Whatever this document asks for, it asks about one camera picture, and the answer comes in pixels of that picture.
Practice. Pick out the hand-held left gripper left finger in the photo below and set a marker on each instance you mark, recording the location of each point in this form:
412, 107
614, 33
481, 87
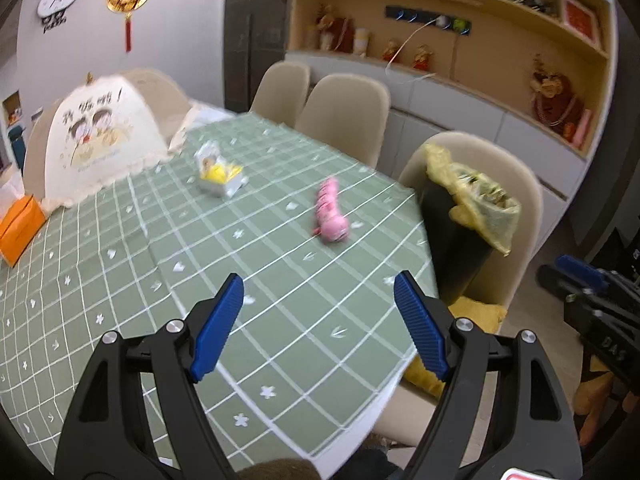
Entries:
220, 320

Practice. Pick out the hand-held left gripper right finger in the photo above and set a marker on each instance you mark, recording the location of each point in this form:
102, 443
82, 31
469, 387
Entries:
417, 320

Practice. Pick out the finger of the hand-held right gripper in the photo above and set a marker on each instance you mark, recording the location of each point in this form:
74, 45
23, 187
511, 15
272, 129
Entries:
580, 267
560, 282

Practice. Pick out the yellow plastic bin bag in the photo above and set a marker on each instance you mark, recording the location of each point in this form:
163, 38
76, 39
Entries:
480, 210

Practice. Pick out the yellow seat cushion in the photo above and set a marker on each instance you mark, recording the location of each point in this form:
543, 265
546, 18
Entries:
475, 312

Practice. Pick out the green checkered tablecloth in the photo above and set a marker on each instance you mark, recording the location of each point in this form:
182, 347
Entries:
280, 280

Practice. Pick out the beige dining chair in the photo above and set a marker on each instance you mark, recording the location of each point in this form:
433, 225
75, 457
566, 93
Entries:
525, 195
280, 90
345, 115

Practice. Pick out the pink caterpillar toy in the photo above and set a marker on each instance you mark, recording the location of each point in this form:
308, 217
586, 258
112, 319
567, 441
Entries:
330, 215

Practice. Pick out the clear box with yellow toy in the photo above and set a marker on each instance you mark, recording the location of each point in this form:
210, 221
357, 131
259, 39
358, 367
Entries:
217, 172

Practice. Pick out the white sideboard cabinet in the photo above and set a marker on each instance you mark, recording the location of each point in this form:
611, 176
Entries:
450, 110

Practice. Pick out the orange tissue box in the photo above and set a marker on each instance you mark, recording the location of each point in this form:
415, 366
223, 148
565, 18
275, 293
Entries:
22, 225

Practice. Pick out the white printed food cover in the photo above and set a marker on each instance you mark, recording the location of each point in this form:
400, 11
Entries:
95, 140

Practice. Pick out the plain white food cover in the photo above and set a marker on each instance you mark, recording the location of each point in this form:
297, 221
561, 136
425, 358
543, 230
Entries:
160, 95

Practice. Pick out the small red figurine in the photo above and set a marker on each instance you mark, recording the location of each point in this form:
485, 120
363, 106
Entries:
422, 57
391, 51

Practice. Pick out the white lidded cup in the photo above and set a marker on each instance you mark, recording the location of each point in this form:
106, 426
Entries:
362, 42

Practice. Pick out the dark grey fridge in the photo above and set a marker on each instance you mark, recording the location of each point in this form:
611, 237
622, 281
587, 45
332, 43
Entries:
255, 35

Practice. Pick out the dark red gift bag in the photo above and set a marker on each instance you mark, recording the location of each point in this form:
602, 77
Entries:
344, 35

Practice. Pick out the black power strip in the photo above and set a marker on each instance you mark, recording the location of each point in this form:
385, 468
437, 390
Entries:
400, 14

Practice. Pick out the small flower doll bouquet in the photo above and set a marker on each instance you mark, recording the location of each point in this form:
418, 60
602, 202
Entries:
325, 27

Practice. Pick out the wooden wall shelf unit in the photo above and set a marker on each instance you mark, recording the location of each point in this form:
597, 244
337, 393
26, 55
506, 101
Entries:
500, 45

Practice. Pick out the red picture frame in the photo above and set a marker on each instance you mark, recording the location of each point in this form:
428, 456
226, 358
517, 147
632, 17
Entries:
579, 17

